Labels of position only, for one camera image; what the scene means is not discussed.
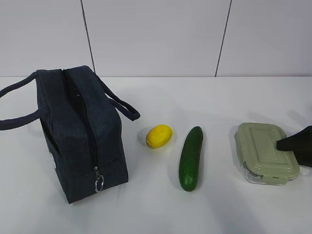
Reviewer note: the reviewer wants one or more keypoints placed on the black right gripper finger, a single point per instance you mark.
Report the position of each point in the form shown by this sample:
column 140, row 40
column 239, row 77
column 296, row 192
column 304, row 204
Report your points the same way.
column 300, row 144

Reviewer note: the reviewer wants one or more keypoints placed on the green lidded glass container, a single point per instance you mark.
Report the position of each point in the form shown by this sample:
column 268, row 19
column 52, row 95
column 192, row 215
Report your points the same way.
column 257, row 153

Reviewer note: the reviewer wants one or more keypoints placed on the green cucumber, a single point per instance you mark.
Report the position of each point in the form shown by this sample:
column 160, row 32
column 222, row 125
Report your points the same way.
column 188, row 171

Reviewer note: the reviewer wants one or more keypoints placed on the yellow lemon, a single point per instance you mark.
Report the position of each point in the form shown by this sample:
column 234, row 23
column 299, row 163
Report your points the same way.
column 159, row 136

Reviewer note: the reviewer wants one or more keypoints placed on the navy blue lunch bag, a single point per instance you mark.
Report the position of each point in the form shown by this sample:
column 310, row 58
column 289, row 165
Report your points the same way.
column 80, row 119

